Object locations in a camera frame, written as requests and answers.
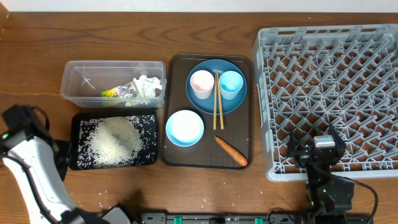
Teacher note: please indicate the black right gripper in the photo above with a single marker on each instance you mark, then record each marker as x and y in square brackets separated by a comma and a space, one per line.
[303, 156]

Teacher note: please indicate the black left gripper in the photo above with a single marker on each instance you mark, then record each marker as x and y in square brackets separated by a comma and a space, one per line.
[64, 146]

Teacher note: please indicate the white rice heap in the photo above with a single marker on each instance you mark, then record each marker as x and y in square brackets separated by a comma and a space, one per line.
[115, 144]

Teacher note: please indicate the white tissue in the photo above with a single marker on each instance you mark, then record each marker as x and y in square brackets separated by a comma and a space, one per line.
[142, 89]

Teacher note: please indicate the light blue bowl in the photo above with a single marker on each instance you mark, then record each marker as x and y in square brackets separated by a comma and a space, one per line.
[184, 128]

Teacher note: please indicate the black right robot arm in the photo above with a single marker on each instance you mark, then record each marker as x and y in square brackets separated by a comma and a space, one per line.
[329, 195]

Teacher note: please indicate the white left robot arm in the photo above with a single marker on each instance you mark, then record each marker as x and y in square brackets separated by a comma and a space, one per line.
[33, 157]

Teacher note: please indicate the grey dishwasher rack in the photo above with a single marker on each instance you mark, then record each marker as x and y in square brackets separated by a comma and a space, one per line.
[310, 78]

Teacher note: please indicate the orange carrot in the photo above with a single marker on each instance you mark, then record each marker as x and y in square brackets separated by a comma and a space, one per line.
[234, 153]

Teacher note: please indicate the brown serving tray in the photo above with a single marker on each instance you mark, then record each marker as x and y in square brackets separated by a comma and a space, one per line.
[238, 124]

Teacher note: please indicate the black plastic tray bin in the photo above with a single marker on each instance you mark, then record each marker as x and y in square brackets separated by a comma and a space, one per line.
[74, 143]

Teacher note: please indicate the clear plastic bin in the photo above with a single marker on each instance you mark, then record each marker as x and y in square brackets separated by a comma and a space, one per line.
[84, 80]

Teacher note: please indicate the wooden chopstick right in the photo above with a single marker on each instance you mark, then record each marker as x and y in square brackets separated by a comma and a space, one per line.
[219, 100]

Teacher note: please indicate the light blue cup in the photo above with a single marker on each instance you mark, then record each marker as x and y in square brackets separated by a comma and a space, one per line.
[231, 83]

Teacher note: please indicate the dark blue plate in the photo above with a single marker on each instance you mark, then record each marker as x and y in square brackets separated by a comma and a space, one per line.
[213, 66]

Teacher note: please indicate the pink cup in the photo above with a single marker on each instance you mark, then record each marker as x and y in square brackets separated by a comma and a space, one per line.
[202, 83]

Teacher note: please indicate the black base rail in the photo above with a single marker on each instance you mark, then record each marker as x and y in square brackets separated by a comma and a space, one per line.
[273, 217]

